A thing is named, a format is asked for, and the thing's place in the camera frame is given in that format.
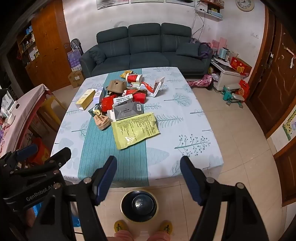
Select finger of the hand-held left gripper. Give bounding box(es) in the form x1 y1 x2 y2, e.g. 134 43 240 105
0 144 39 170
14 147 72 179

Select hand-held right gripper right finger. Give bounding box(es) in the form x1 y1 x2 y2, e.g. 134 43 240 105
180 156 270 241

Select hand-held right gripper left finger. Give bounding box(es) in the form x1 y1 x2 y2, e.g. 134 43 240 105
30 156 117 241

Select round bin with black liner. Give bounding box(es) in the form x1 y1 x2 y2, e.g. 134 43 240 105
121 189 159 222

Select small brown paper bag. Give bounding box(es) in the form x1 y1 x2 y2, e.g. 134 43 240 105
94 113 110 131

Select dark green snack packet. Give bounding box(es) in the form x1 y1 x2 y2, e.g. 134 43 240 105
88 104 104 118

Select yellow-green plastic bag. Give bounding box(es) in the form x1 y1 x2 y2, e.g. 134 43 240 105
111 112 160 150

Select cream cardboard box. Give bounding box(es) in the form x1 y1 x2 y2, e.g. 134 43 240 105
76 89 96 111

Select shiny red packet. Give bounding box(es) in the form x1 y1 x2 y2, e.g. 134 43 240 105
101 95 116 113

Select lavender cardboard box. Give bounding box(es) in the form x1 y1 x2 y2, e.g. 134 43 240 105
92 89 107 105

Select grey barcode box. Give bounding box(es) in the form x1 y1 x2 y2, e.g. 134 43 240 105
113 101 144 121

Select white box with black lettering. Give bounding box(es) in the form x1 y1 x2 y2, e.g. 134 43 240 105
112 95 134 108

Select large brown paper bag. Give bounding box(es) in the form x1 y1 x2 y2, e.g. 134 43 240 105
106 79 127 94

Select red cardboard box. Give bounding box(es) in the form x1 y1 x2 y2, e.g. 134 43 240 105
132 93 147 104

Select white red carton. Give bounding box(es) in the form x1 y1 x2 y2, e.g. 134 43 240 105
141 77 165 98

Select red paper cup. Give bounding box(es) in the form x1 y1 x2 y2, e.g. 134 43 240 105
126 74 143 83

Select red bucket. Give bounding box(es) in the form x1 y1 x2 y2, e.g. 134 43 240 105
30 138 53 163

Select side table with pink cloth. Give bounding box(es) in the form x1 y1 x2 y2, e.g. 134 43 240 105
0 84 53 158

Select yellow slipper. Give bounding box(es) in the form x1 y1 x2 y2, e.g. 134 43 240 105
158 220 173 233
114 220 128 232

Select yellow plastic stool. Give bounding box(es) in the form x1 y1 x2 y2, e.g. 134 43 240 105
38 94 66 126

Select white plastic rack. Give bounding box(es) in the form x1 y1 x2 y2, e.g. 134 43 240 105
1 93 18 117

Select table with patterned cloth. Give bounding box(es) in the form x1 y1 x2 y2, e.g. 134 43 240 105
50 67 224 187

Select person's left leg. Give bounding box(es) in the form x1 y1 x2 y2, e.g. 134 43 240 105
114 230 135 241

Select person's leg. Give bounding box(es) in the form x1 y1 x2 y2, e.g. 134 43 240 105
114 230 135 241
149 232 172 241

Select person's right leg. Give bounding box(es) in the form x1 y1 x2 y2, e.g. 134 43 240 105
149 232 172 241

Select brown cardboard box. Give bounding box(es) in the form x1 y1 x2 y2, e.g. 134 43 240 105
68 71 85 89

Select teal toy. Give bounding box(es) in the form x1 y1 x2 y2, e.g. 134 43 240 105
221 85 246 108

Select stack of purple packs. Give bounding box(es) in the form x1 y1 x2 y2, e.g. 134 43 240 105
67 49 83 71

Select pink foil wrap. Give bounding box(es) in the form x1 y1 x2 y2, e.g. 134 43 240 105
187 74 214 91

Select shelf of small boxes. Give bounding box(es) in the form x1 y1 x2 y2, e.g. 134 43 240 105
16 23 40 67

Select round dark teal cushion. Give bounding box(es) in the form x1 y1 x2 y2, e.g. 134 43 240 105
89 47 107 65

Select wooden wardrobe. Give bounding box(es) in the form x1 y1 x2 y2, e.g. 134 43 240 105
25 0 73 92

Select red gift bag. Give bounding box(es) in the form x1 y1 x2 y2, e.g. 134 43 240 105
238 79 251 100

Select white side cabinet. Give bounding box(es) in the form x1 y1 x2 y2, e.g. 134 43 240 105
211 61 241 93

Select wooden door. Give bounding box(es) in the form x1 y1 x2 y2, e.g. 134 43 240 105
247 11 296 140

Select red gift box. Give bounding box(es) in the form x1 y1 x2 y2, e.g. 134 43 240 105
230 57 253 77

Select dark teal sofa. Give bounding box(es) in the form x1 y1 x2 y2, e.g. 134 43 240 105
79 23 213 78

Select square dark teal cushion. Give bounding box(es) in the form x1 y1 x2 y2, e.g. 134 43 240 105
175 43 201 57

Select purple bag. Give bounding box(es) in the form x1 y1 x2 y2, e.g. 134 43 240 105
190 38 213 59

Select pink board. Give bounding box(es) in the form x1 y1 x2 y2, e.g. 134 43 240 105
211 37 228 55

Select children's wall poster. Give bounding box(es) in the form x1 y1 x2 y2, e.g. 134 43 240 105
282 111 296 142

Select hanging cables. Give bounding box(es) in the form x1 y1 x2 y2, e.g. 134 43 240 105
191 6 207 38

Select white wall shelf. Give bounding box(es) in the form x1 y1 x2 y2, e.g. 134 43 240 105
198 9 224 21

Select wooden wall shelf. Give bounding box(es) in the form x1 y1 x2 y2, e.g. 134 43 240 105
201 0 225 10

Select round wall clock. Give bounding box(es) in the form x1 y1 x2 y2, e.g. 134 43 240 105
236 0 255 12

